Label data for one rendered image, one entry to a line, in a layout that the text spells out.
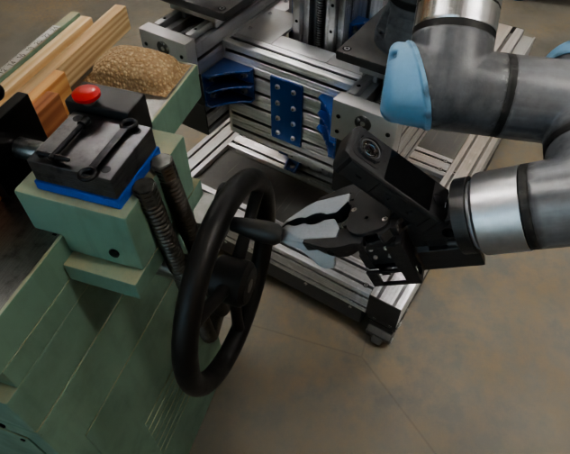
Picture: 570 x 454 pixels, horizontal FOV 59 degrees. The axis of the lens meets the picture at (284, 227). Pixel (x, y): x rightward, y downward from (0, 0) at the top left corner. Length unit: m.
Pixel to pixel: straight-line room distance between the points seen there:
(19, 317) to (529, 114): 0.54
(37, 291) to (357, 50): 0.72
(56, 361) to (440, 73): 0.54
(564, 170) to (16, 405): 0.60
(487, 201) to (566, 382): 1.24
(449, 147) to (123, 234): 1.43
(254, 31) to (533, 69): 0.89
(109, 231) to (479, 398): 1.19
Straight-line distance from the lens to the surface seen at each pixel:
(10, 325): 0.60
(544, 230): 0.45
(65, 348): 0.70
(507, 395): 1.57
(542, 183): 0.45
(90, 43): 0.88
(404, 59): 0.48
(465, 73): 0.48
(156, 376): 1.00
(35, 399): 0.69
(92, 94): 0.59
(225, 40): 1.27
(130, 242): 0.56
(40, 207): 0.60
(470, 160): 1.77
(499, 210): 0.45
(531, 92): 0.49
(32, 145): 0.65
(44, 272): 0.62
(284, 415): 1.43
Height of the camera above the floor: 1.34
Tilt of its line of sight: 49 degrees down
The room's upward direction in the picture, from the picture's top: straight up
